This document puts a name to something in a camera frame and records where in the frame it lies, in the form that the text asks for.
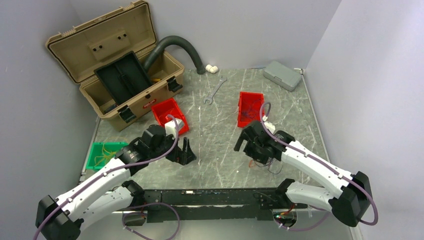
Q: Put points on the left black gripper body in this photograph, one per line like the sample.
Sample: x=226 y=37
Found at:
x=176 y=155

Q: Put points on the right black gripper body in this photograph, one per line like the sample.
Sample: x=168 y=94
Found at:
x=253 y=148

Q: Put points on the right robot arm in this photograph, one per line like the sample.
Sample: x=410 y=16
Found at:
x=314 y=169

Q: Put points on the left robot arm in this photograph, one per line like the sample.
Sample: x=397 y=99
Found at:
x=110 y=189

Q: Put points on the red bin right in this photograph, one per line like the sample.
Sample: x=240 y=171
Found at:
x=249 y=105

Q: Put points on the red bin near toolbox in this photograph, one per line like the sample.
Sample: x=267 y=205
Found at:
x=170 y=107

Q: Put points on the steel open-end wrench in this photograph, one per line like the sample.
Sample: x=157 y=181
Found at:
x=210 y=98

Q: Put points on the grey plastic case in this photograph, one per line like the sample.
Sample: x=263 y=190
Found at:
x=281 y=75

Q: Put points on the white pipe fitting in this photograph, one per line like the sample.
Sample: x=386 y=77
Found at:
x=211 y=69

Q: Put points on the green plastic bin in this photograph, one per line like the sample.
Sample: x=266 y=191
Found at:
x=101 y=153

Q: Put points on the black toolbox tray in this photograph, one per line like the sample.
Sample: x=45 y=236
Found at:
x=124 y=78

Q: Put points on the tan open toolbox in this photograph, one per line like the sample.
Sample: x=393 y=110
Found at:
x=105 y=39

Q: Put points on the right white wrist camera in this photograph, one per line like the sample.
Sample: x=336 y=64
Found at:
x=270 y=126

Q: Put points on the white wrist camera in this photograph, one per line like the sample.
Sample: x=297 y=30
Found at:
x=174 y=127
x=270 y=126

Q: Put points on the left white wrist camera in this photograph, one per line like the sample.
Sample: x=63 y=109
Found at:
x=174 y=127

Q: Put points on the black aluminium base frame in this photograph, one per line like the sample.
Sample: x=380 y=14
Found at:
x=262 y=204

